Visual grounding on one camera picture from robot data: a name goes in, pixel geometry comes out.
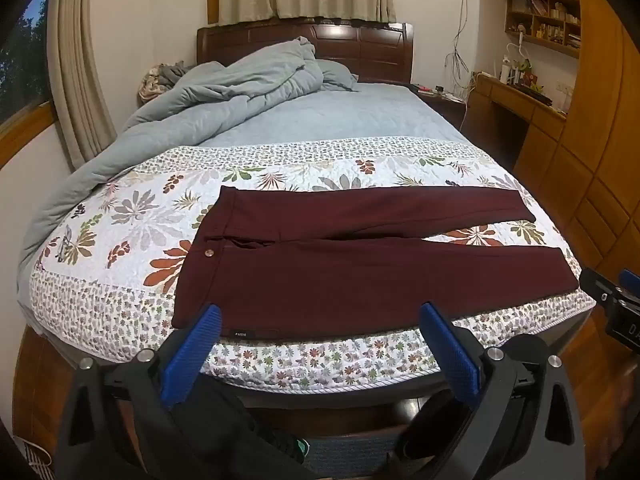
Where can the red box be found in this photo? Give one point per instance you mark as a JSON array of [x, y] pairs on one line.
[[529, 79]]

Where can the wooden framed window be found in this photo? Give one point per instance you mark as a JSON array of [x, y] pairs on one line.
[[25, 60]]

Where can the wooden wall shelf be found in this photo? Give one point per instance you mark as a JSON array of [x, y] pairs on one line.
[[542, 20]]

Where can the light blue bed sheet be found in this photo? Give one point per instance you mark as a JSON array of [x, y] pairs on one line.
[[350, 110]]

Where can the white bottle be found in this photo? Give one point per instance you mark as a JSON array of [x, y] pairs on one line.
[[505, 72]]

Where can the grey-blue duvet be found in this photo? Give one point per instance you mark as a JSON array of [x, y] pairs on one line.
[[225, 95]]

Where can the floral quilted bedspread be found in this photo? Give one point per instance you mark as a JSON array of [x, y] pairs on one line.
[[150, 220]]

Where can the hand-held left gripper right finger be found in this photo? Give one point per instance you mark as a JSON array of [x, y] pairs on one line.
[[450, 355]]

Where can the wooden bed frame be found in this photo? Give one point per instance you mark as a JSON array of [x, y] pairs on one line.
[[325, 412]]

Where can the maroon pants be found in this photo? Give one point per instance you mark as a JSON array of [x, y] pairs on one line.
[[350, 280]]

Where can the wooden desk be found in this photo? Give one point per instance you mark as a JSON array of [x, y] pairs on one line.
[[510, 100]]

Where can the grey clothing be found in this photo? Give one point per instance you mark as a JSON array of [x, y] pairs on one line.
[[172, 72]]

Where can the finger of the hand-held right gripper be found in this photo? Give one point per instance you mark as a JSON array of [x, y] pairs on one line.
[[597, 285]]

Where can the wooden nightstand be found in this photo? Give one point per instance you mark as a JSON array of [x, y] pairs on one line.
[[445, 107]]

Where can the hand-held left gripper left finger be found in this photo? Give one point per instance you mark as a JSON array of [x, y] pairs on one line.
[[200, 345]]

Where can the grey floor mat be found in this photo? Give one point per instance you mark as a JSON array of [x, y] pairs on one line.
[[350, 450]]

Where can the dark wooden headboard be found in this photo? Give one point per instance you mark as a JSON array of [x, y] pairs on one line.
[[375, 45]]

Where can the floral pillow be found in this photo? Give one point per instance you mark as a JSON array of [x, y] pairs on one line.
[[148, 85]]

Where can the black and teal shoe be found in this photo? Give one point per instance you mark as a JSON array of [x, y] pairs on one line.
[[295, 447]]

